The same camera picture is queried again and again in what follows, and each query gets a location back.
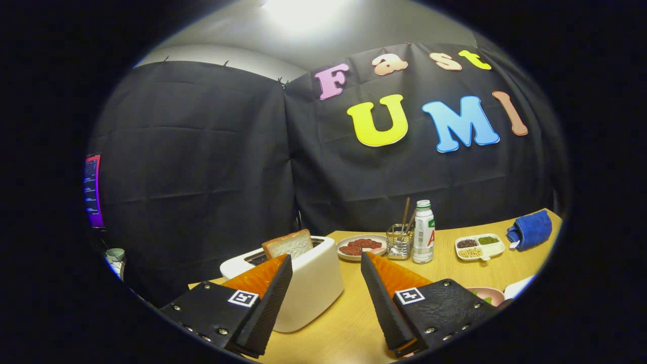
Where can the red meat slices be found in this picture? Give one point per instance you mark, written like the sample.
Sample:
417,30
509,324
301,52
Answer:
361,246

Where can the blue towel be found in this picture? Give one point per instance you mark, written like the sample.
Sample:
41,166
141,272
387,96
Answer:
533,230

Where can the toasted bread slice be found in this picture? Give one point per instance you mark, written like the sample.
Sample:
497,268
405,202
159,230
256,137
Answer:
290,245

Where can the white bottle green cap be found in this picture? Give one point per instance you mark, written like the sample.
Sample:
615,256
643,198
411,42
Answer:
422,237

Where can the white plate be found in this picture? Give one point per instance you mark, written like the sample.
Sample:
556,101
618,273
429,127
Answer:
518,288

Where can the purple lit monitor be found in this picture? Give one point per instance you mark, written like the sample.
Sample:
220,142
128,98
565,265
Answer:
93,192

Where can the white toaster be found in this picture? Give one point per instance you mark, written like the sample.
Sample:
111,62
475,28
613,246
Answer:
313,288

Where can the black backdrop cloth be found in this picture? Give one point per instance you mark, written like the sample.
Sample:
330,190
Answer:
202,151

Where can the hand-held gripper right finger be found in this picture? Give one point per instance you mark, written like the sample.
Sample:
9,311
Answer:
384,308

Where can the pink plate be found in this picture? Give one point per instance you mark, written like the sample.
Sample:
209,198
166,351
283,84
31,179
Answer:
482,292

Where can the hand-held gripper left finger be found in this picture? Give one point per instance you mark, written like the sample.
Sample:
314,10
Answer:
268,308

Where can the white divided bean dish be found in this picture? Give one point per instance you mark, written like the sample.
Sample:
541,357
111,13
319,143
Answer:
493,249

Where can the metal mesh utensil holder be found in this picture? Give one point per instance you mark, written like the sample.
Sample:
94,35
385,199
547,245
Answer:
398,245

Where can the beige plate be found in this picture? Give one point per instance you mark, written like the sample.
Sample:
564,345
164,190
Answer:
354,258

